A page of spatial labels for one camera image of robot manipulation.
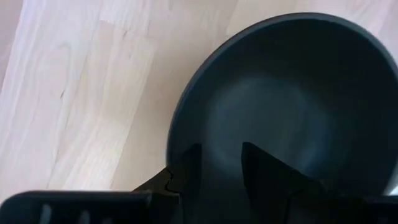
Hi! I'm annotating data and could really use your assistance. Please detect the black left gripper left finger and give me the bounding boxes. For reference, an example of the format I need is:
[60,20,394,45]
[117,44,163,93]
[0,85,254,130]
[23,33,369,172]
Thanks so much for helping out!
[132,142,203,224]

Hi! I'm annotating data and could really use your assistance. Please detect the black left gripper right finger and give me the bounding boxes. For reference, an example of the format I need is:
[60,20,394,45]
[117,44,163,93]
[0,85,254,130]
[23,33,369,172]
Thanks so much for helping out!
[241,141,343,224]

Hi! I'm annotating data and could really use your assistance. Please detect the black bowl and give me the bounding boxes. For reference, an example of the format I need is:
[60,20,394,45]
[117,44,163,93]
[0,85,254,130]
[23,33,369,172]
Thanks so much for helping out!
[166,12,398,224]

